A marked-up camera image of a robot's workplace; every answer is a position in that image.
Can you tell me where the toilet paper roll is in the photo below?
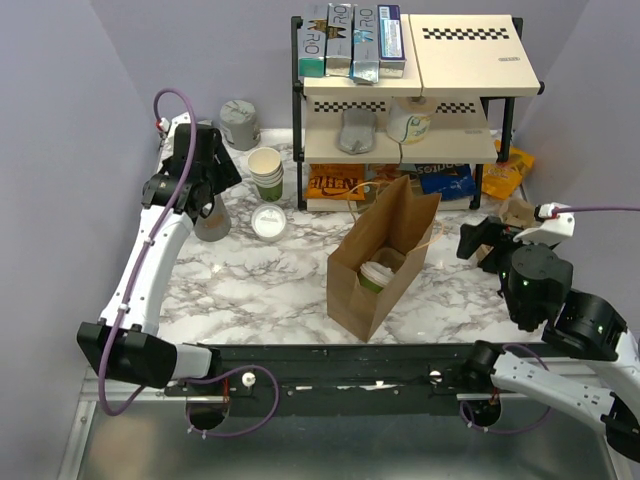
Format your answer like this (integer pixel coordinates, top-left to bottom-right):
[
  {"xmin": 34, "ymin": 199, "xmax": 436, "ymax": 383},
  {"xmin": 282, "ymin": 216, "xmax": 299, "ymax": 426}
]
[{"xmin": 386, "ymin": 97, "xmax": 438, "ymax": 145}]

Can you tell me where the green paper coffee cup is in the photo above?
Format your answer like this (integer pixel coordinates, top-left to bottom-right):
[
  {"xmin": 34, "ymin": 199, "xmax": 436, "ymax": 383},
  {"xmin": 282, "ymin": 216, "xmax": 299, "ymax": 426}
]
[{"xmin": 358, "ymin": 261, "xmax": 395, "ymax": 294}]

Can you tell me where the grey stirrer holder cup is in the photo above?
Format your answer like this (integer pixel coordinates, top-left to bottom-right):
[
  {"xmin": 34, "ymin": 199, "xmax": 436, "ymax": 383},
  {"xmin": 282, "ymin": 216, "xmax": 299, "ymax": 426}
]
[{"xmin": 194, "ymin": 195, "xmax": 231, "ymax": 242}]

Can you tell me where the blue doritos bag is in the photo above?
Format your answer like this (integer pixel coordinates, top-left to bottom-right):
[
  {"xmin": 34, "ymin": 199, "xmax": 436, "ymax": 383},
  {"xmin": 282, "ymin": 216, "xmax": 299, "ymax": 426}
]
[{"xmin": 415, "ymin": 164, "xmax": 476, "ymax": 201}]

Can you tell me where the brown snack bag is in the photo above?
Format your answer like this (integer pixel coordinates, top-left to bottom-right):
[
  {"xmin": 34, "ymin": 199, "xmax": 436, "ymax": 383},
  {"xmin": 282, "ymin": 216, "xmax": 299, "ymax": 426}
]
[{"xmin": 363, "ymin": 164, "xmax": 419, "ymax": 200}]

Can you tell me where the orange kettle chips bag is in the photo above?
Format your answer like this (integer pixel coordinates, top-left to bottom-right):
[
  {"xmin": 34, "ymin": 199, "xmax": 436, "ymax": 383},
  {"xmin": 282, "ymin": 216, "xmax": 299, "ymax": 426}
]
[{"xmin": 305, "ymin": 164, "xmax": 365, "ymax": 201}]

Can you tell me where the blue silver toothpaste box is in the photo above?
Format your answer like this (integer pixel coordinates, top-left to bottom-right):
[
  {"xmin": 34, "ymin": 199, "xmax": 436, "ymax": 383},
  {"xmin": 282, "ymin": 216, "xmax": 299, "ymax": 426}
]
[{"xmin": 350, "ymin": 5, "xmax": 380, "ymax": 85}]

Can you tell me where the stack of green paper cups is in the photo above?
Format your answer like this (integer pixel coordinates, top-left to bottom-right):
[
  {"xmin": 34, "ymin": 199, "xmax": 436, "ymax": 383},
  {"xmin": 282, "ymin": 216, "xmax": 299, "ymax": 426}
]
[{"xmin": 248, "ymin": 147, "xmax": 284, "ymax": 202}]

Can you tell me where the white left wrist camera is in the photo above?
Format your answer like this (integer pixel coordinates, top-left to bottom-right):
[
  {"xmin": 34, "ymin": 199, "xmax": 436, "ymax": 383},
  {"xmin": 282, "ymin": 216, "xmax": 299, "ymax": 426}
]
[{"xmin": 155, "ymin": 112, "xmax": 191, "ymax": 150}]

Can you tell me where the stack of white lids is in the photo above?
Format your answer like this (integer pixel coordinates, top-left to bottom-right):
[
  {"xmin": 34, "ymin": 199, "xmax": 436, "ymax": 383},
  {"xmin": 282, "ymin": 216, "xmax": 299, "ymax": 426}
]
[{"xmin": 251, "ymin": 204, "xmax": 287, "ymax": 242}]

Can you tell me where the aluminium frame rail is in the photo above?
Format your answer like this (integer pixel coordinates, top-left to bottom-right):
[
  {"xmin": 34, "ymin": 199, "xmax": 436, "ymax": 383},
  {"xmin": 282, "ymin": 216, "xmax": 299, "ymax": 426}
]
[{"xmin": 54, "ymin": 369, "xmax": 176, "ymax": 480}]

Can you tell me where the teal toothpaste box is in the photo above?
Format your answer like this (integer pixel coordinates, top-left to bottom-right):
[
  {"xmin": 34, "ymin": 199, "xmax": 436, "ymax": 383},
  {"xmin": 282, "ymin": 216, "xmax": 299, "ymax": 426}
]
[{"xmin": 297, "ymin": 3, "xmax": 328, "ymax": 78}]

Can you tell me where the black and cream shelf rack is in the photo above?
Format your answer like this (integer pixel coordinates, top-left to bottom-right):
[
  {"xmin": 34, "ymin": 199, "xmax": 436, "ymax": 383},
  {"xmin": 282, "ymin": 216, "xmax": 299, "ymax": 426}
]
[{"xmin": 290, "ymin": 14, "xmax": 544, "ymax": 211}]

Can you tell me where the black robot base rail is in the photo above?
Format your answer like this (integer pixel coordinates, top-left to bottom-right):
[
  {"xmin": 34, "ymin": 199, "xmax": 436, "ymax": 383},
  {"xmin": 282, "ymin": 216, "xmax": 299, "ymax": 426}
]
[{"xmin": 102, "ymin": 342, "xmax": 531, "ymax": 417}]

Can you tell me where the brown paper bag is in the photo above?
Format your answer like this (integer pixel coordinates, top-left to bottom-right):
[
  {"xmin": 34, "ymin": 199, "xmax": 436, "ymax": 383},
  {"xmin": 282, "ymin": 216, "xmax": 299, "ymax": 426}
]
[{"xmin": 326, "ymin": 177, "xmax": 441, "ymax": 341}]

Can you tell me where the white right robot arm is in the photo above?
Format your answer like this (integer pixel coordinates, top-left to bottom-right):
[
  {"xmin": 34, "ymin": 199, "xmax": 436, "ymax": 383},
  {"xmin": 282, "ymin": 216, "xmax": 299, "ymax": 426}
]
[{"xmin": 456, "ymin": 214, "xmax": 639, "ymax": 461}]

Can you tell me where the stack of pulp cup carriers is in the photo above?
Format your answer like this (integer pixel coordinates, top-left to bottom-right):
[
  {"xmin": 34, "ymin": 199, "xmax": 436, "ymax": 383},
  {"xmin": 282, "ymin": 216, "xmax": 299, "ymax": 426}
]
[{"xmin": 474, "ymin": 197, "xmax": 541, "ymax": 266}]

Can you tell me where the grey wrapped paper roll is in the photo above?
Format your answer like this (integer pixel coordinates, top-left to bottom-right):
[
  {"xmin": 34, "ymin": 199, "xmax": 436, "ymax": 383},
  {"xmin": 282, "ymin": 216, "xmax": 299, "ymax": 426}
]
[{"xmin": 219, "ymin": 100, "xmax": 261, "ymax": 151}]

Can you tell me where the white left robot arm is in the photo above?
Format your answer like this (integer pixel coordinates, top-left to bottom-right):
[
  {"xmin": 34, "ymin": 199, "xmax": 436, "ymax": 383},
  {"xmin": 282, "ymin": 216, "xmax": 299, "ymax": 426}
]
[{"xmin": 77, "ymin": 118, "xmax": 241, "ymax": 395}]

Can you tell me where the yellow snack bag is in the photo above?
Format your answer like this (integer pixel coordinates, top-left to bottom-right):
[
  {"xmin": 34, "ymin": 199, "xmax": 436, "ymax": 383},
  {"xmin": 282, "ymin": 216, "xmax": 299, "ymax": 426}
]
[{"xmin": 482, "ymin": 147, "xmax": 535, "ymax": 200}]

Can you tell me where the grey scrubber sponge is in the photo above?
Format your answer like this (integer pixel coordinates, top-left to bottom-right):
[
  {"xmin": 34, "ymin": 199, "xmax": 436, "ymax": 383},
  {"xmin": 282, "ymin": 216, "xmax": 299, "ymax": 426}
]
[{"xmin": 337, "ymin": 108, "xmax": 377, "ymax": 155}]

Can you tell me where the brown pulp cup carrier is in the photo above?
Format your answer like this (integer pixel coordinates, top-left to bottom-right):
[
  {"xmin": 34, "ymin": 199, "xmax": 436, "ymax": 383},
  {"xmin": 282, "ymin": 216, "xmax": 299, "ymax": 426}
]
[{"xmin": 371, "ymin": 247, "xmax": 406, "ymax": 274}]

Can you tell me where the purple white toothpaste box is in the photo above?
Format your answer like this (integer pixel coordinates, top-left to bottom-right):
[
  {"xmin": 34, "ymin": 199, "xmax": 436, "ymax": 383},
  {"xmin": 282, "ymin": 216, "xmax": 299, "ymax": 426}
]
[{"xmin": 377, "ymin": 5, "xmax": 406, "ymax": 78}]

